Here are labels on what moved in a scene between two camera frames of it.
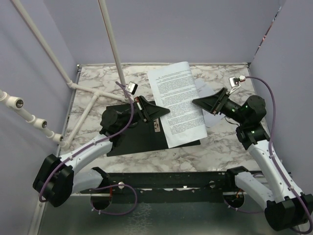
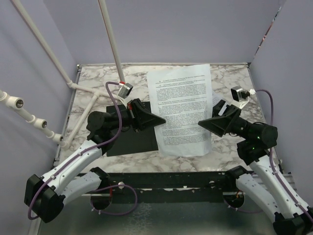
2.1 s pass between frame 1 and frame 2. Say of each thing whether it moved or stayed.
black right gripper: moved
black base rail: stayed
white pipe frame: stayed
